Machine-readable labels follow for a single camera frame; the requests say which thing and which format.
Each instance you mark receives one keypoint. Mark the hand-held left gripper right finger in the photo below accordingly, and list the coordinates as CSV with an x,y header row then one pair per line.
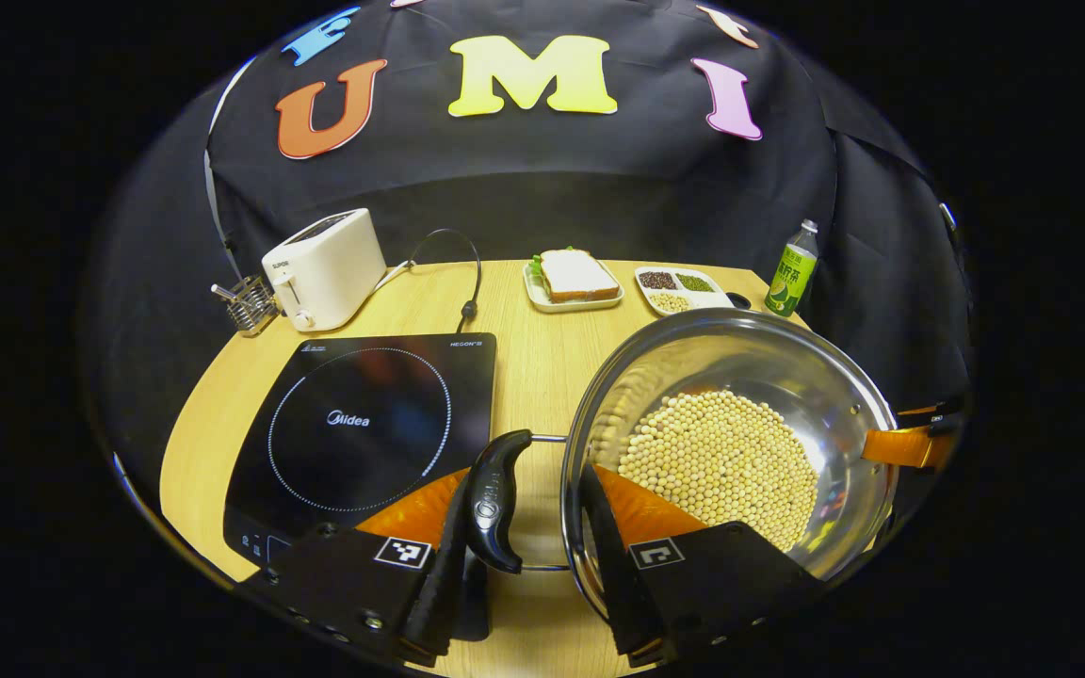
x,y
613,584

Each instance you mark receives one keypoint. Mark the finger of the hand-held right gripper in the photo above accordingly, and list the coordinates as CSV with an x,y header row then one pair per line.
x,y
910,445
938,411

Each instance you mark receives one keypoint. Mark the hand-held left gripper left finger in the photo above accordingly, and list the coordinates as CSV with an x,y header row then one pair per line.
x,y
429,603

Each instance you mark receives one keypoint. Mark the black induction cooktop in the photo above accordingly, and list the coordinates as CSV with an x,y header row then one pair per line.
x,y
364,452

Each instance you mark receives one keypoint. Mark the stainless steel pot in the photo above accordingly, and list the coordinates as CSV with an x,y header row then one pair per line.
x,y
740,348

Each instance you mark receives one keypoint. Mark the pile of soybeans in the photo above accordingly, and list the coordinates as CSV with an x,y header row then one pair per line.
x,y
721,452

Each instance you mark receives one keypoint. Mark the green drink bottle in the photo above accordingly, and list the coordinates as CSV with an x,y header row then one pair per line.
x,y
790,278

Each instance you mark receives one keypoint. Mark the white divided bean tray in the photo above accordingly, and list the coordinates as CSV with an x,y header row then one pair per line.
x,y
710,298

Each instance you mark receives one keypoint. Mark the pale green sandwich plate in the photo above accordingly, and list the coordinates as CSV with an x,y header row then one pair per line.
x,y
561,307

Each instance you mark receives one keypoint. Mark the white bread sandwich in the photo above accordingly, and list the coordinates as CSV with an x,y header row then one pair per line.
x,y
575,275

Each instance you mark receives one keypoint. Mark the white toaster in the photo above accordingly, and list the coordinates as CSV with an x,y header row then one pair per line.
x,y
335,264

